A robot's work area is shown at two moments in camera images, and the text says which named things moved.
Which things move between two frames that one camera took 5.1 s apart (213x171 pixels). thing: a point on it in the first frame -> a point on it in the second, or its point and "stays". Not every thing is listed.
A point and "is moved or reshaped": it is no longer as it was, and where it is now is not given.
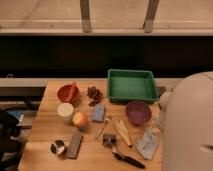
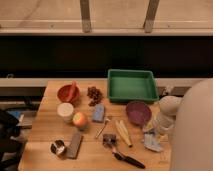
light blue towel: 147,144 is moved or reshaped
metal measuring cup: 57,146 stays
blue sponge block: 99,112 stays
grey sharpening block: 74,146 stays
